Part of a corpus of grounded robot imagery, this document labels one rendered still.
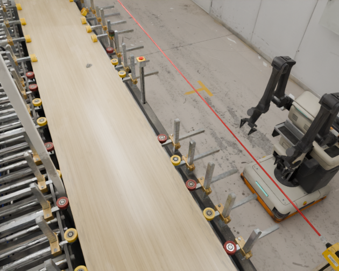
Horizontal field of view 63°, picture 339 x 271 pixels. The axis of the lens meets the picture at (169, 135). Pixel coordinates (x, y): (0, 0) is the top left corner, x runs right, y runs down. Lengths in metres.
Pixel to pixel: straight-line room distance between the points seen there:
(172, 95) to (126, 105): 1.61
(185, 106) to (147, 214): 2.32
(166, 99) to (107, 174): 2.16
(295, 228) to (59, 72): 2.87
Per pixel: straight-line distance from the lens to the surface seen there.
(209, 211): 1.96
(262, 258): 2.92
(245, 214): 3.05
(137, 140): 2.30
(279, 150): 2.57
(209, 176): 1.97
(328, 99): 1.83
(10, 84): 1.50
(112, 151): 2.25
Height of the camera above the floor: 2.63
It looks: 48 degrees down
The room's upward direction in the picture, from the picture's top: 2 degrees clockwise
